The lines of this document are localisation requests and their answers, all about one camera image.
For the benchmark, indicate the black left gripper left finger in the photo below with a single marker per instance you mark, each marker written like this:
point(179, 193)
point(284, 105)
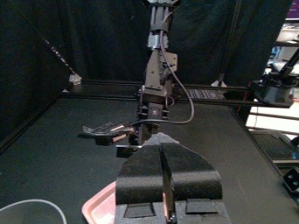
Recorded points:
point(140, 172)

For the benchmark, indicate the black aluminium frame rail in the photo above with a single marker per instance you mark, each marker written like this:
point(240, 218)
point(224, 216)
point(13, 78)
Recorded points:
point(233, 102)

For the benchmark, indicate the black perforated metal panel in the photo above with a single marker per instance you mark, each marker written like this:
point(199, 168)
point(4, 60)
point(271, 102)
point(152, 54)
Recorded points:
point(273, 144)

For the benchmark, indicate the pink plate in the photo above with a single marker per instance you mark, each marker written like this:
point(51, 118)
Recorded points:
point(99, 205)

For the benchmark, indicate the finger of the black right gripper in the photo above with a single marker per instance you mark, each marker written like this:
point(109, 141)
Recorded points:
point(103, 138)
point(104, 127)

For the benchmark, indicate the white bowl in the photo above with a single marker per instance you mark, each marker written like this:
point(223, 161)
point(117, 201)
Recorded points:
point(43, 202)

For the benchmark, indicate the black cloth curtain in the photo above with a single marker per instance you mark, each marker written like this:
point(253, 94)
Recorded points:
point(97, 38)

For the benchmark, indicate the white corner bracket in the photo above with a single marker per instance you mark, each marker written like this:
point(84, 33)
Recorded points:
point(75, 78)
point(220, 81)

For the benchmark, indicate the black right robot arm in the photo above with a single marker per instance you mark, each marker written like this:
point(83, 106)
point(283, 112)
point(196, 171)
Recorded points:
point(159, 58)

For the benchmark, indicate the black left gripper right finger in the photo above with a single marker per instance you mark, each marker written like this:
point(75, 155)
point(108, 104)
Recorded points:
point(191, 172)

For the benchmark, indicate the black metal corner bracket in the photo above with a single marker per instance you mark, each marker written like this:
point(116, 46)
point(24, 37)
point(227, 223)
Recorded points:
point(291, 179)

